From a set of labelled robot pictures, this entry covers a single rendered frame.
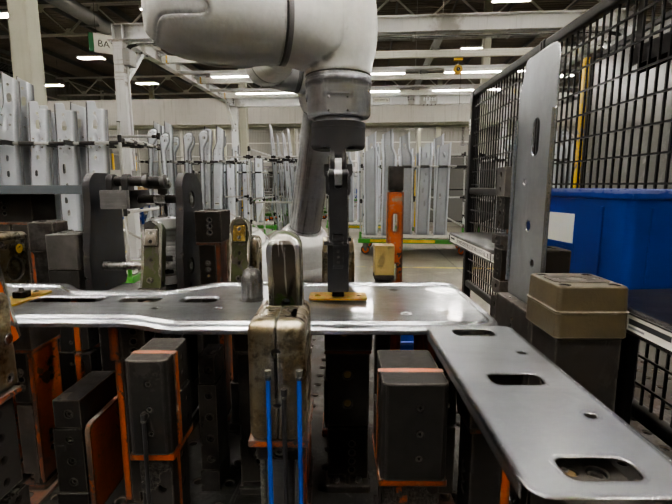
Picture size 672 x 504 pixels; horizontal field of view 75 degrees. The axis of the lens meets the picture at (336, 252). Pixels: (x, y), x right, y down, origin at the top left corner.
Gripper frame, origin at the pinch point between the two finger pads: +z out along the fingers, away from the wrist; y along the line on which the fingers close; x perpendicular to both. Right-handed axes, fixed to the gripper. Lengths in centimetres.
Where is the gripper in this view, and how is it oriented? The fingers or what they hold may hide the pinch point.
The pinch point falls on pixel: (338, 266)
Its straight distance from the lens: 63.2
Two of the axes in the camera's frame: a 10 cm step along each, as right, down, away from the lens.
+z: 0.0, 9.9, 1.5
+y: -0.1, 1.5, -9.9
